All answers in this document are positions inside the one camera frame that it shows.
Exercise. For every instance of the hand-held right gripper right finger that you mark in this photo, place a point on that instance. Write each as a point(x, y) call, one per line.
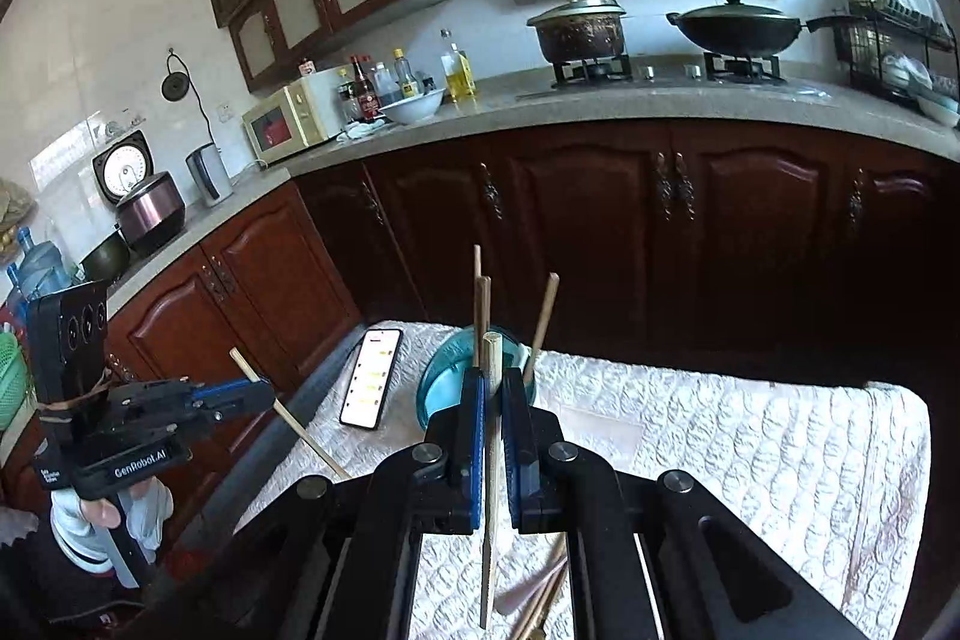
point(512, 445)

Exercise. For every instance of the metal pot with lid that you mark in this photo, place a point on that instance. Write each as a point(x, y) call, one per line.
point(577, 33)

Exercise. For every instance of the black smartphone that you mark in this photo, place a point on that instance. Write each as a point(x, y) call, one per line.
point(371, 377)

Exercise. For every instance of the white wall socket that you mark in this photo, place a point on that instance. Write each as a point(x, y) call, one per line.
point(222, 112)

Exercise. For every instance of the blue glass utensil holder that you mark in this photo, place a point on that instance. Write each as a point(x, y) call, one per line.
point(442, 385)

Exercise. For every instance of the person's left hand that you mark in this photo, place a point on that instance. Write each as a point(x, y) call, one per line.
point(105, 512)

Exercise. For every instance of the green plastic basket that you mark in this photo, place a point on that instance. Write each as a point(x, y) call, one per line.
point(13, 377)

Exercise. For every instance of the cream microwave oven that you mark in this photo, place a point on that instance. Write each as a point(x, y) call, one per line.
point(292, 123)

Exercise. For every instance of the white dish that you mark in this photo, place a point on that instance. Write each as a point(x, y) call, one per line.
point(941, 108)

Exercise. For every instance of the pile of wooden chopsticks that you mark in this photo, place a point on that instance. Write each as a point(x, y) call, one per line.
point(536, 617)

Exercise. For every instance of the person's left forearm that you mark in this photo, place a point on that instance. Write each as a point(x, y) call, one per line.
point(75, 535)

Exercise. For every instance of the gas stove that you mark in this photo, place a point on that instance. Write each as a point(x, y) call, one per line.
point(660, 78)

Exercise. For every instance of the dark wooden base cabinet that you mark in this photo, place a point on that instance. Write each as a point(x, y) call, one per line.
point(585, 250)

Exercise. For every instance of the small glass jar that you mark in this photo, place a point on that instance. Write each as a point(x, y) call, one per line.
point(346, 104)

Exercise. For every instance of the dark sauce bottle red label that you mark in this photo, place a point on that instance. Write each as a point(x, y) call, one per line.
point(366, 100)

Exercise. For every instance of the sauce bottle yellow label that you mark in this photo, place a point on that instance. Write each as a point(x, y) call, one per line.
point(407, 78)

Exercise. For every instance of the light wooden chopstick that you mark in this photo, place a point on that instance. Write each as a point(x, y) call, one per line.
point(315, 445)
point(489, 572)
point(544, 317)
point(483, 317)

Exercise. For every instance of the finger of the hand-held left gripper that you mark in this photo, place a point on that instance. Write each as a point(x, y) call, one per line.
point(225, 391)
point(240, 407)

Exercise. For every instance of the black wok with lid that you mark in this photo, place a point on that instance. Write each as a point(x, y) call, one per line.
point(739, 29)

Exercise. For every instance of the grey speckled countertop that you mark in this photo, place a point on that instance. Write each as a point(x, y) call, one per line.
point(600, 111)

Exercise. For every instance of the yellow oil bottle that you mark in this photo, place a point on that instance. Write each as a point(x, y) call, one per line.
point(459, 74)

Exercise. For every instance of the blue water jug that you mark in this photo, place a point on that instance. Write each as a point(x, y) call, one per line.
point(41, 269)

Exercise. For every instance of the large white bowl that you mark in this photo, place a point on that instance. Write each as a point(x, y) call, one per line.
point(412, 106)

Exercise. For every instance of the black round hanging object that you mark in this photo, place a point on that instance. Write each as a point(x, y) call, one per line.
point(175, 85)

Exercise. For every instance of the small white bowl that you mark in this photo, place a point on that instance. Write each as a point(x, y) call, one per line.
point(904, 70)

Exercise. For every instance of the dark liquid plastic jug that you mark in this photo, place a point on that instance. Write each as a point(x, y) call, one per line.
point(386, 85)

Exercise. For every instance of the white cloth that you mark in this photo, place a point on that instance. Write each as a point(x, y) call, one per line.
point(360, 132)

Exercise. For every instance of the black pot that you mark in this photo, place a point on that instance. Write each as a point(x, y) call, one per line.
point(105, 257)

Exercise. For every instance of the quilted silver tablecloth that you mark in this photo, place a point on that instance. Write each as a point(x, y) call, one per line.
point(712, 460)

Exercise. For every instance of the silver kettle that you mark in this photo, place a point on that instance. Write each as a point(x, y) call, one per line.
point(210, 175)

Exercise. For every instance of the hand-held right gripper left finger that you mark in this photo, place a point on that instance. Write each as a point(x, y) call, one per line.
point(472, 445)

